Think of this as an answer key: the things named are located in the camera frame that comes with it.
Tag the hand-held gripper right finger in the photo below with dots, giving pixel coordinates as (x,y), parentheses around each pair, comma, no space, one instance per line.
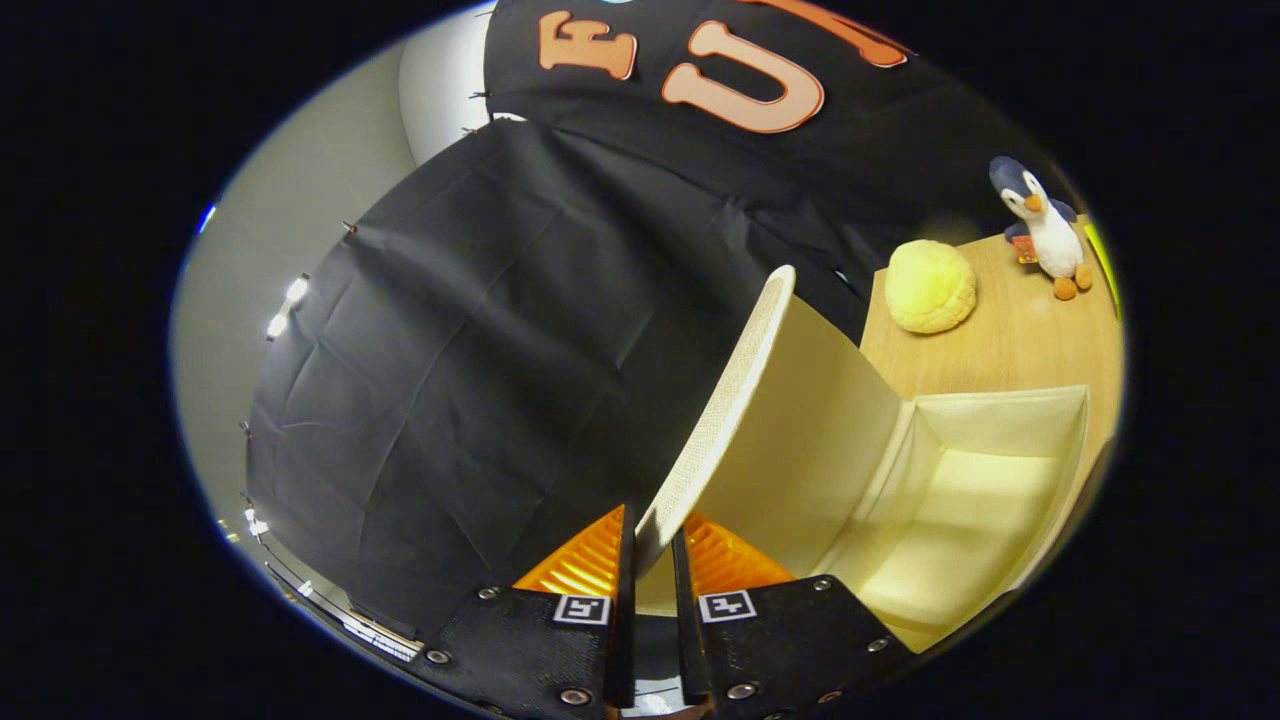
(685,620)

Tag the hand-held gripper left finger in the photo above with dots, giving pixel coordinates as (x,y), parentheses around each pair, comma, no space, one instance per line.
(626,620)

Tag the cream storage box lid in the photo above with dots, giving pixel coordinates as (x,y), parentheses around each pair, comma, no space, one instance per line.
(800,430)

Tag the yellow bun plush toy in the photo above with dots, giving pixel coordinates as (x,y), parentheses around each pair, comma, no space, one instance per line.
(930,288)

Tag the blue white penguin plush toy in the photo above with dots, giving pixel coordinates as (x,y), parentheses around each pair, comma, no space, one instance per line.
(1048,235)

